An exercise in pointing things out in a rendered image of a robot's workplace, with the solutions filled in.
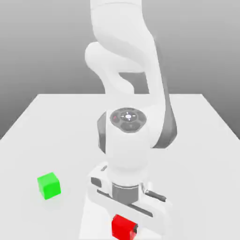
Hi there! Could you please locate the small red cube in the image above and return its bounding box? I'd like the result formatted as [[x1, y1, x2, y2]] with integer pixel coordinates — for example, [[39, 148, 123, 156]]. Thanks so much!
[[111, 214, 138, 240]]

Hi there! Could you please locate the small green cube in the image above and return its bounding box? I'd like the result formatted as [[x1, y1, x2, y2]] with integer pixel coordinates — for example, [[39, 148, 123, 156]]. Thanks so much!
[[37, 172, 62, 201]]

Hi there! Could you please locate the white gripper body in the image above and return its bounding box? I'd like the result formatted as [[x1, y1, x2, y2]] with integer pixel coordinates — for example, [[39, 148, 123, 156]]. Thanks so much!
[[86, 184, 172, 226]]

